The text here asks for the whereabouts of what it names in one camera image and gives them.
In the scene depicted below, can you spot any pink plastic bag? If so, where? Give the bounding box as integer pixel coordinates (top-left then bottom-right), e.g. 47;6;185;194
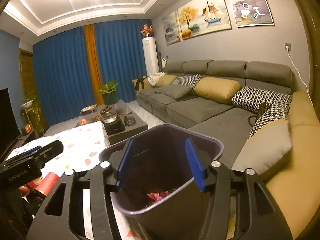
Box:
147;191;169;203

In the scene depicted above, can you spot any black white patterned cushion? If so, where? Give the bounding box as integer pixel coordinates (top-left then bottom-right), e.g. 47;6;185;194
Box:
172;74;202;88

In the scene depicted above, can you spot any plant on wooden stand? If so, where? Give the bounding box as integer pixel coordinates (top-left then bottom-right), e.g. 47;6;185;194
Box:
21;94;46;136

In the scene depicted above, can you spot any grey plastic trash bin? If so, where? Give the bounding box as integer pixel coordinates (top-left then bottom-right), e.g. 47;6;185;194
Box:
111;124;224;239

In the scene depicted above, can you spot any left landscape painting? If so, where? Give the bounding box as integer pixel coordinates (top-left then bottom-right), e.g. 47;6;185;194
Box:
162;11;181;46

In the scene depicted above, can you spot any mustard cushion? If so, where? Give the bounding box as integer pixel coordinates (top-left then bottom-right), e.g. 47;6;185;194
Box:
194;77;242;105
155;74;177;87

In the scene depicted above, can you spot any white wall charger cable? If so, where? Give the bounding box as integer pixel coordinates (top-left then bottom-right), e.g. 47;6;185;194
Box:
285;42;315;106

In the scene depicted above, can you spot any orange curtain strip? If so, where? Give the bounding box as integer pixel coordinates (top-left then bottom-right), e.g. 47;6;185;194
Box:
84;24;104;105

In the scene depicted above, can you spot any mustard cushion near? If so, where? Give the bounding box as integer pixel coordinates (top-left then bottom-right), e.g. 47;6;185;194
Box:
194;77;242;105

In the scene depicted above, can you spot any right framed painting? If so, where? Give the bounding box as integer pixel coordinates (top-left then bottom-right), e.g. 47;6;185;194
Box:
229;0;274;28

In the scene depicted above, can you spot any blue window curtain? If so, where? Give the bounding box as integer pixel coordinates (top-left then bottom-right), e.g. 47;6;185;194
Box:
33;19;151;126

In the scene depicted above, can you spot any green potted plant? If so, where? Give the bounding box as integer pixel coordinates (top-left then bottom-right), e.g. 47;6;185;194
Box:
99;80;119;106

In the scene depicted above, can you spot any dark coffee table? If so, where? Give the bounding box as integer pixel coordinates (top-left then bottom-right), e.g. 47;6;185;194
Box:
44;100;148;145

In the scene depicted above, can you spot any houndstooth patterned cushion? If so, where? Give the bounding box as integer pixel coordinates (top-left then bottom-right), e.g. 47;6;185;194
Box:
232;86;292;113

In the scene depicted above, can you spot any grey cushion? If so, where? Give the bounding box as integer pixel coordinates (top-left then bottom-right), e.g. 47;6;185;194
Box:
155;84;192;99

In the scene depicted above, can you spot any middle sailboat painting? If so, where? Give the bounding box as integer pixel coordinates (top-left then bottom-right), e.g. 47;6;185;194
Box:
177;0;232;40

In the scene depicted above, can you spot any white standing air conditioner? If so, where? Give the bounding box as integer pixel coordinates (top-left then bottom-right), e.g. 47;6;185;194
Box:
142;37;159;75

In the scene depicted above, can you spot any artificial orange flower bouquet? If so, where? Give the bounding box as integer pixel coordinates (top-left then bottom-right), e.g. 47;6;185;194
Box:
140;23;153;37

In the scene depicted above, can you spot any glass teapot on base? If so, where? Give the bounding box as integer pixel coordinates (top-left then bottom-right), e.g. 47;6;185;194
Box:
100;106;125;135

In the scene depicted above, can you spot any black flat television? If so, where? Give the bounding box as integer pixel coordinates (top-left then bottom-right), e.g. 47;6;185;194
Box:
0;88;20;158

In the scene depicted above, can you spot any grey sectional sofa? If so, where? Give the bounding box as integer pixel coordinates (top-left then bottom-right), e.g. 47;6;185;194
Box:
136;60;319;239

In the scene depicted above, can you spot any black plastic bag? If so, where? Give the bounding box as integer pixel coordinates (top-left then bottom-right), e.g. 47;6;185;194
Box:
24;189;46;216

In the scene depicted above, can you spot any patterned white tablecloth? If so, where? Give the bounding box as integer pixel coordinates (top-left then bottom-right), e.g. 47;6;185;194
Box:
7;123;144;239

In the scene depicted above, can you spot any mustard cushion far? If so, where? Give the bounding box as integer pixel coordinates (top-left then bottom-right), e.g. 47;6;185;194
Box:
155;74;177;87

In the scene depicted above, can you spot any red cylindrical can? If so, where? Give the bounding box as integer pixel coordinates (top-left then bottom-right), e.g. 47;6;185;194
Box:
35;172;60;196

